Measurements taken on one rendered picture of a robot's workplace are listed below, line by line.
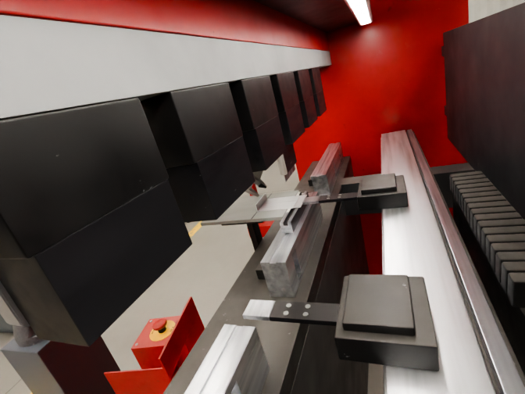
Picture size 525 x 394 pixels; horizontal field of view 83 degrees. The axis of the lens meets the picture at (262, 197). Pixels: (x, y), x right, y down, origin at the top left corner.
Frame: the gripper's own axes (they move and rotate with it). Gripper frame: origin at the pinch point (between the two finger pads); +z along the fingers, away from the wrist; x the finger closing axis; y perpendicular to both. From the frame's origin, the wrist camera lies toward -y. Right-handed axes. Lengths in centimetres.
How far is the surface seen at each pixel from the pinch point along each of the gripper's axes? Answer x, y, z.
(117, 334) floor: 29, -183, -17
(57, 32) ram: -56, 34, -17
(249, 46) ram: -17.5, 33.7, -17.0
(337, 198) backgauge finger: -1.4, 14.7, 17.9
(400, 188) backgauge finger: -3.7, 27.4, 26.2
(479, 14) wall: 696, 202, 100
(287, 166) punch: -4.1, 13.6, 2.3
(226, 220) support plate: -8.2, -9.5, -1.7
